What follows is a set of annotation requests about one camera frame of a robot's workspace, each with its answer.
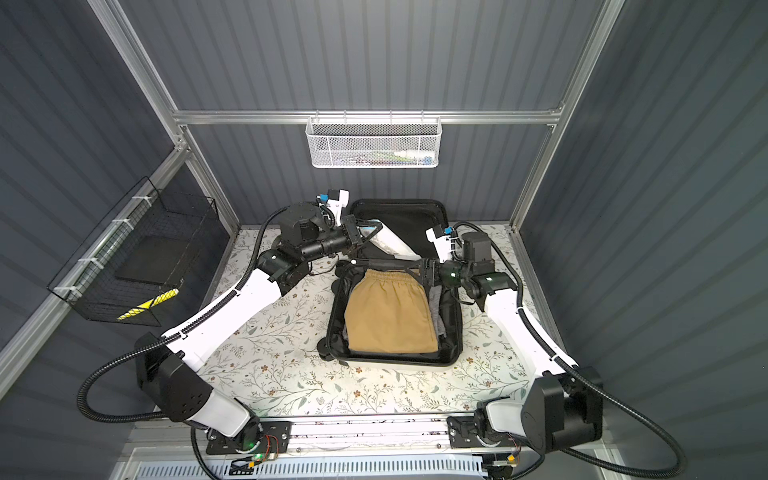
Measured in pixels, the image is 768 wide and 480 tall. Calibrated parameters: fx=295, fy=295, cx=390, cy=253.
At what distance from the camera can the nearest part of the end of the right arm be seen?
0.68m

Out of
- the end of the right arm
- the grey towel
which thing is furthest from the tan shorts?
the end of the right arm

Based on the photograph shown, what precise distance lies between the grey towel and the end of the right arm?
20 centimetres

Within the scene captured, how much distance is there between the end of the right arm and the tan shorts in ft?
0.61

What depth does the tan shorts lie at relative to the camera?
32.2 inches

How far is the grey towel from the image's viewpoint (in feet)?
2.80

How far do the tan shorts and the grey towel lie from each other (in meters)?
0.02

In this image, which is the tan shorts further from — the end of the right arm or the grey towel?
the end of the right arm
